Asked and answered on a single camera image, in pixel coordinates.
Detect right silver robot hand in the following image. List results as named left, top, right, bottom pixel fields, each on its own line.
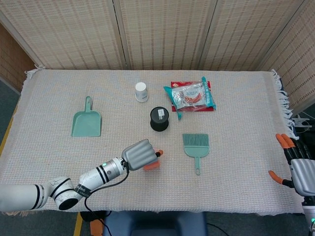
left=268, top=133, right=315, bottom=197

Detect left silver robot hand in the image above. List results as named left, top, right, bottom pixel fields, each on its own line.
left=121, top=139, right=164, bottom=172

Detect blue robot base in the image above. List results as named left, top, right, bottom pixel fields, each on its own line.
left=102, top=210, right=208, bottom=236

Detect orange foam block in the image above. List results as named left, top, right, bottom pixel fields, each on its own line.
left=143, top=161, right=161, bottom=171

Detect black mesh pen holder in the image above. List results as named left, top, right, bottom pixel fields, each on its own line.
left=150, top=106, right=170, bottom=132

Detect green plastic hand brush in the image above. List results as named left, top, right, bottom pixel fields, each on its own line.
left=182, top=133, right=210, bottom=176

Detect green plastic dustpan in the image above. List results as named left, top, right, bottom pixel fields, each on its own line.
left=71, top=96, right=102, bottom=138

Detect white paper cup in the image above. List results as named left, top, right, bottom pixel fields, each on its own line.
left=134, top=82, right=150, bottom=103

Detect teal clear snack bag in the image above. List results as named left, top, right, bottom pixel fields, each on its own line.
left=163, top=76, right=217, bottom=120

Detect red flat packet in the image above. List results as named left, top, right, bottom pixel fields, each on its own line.
left=170, top=80, right=214, bottom=113

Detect beige woven tablecloth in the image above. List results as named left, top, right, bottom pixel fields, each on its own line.
left=0, top=68, right=308, bottom=217

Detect woven folding screen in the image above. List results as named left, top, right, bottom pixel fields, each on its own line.
left=0, top=0, right=315, bottom=110

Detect white plastic bracket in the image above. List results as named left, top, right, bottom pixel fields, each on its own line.
left=291, top=114, right=311, bottom=131

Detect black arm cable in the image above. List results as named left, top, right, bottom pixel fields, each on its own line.
left=84, top=162, right=130, bottom=236

